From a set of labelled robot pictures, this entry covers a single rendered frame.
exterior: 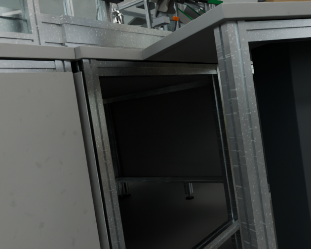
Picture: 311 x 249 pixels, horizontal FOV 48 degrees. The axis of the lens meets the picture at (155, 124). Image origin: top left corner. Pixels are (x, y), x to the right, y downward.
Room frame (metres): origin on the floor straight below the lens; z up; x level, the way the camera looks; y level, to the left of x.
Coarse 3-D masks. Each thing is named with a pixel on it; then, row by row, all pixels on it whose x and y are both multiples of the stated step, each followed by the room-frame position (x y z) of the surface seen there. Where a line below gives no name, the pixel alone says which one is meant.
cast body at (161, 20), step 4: (160, 12) 1.57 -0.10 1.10; (164, 12) 1.59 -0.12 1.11; (160, 16) 1.57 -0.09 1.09; (164, 16) 1.56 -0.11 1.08; (156, 20) 1.58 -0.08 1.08; (160, 20) 1.57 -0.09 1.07; (164, 20) 1.56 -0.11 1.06; (168, 20) 1.59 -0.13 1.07; (152, 24) 1.62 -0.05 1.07; (156, 24) 1.59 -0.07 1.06; (160, 24) 1.59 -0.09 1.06; (164, 24) 1.60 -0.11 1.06
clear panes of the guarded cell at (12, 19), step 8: (0, 0) 0.76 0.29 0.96; (8, 0) 0.77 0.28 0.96; (16, 0) 0.79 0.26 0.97; (0, 8) 0.75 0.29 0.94; (8, 8) 0.77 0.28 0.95; (16, 8) 0.78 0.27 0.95; (24, 8) 0.80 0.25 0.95; (0, 16) 0.75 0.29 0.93; (8, 16) 0.77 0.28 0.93; (16, 16) 0.78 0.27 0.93; (24, 16) 0.80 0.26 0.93; (0, 24) 0.75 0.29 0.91; (8, 24) 0.76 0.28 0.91; (16, 24) 0.78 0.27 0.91; (24, 24) 0.79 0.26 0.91; (16, 32) 0.78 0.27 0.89; (24, 32) 0.79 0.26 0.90
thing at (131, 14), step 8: (128, 8) 2.81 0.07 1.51; (136, 8) 2.77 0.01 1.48; (144, 8) 2.72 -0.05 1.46; (152, 8) 2.68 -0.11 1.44; (184, 8) 2.95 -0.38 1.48; (128, 16) 2.82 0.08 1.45; (136, 16) 2.77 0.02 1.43; (144, 16) 2.73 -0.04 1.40; (152, 16) 2.68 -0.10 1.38; (168, 16) 2.74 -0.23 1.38; (128, 24) 2.83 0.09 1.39; (136, 24) 2.78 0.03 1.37; (144, 24) 2.73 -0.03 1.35; (168, 24) 2.73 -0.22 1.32
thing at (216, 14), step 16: (208, 16) 0.70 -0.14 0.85; (224, 16) 0.66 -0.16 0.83; (240, 16) 0.67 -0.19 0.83; (256, 16) 0.69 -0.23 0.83; (272, 16) 0.70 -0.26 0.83; (288, 16) 0.73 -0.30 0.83; (304, 16) 0.75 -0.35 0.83; (176, 32) 0.83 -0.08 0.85; (192, 32) 0.76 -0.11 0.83; (208, 32) 0.76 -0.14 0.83; (160, 48) 0.91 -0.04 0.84; (176, 48) 0.92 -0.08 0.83; (192, 48) 0.95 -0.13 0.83; (208, 48) 1.00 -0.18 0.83
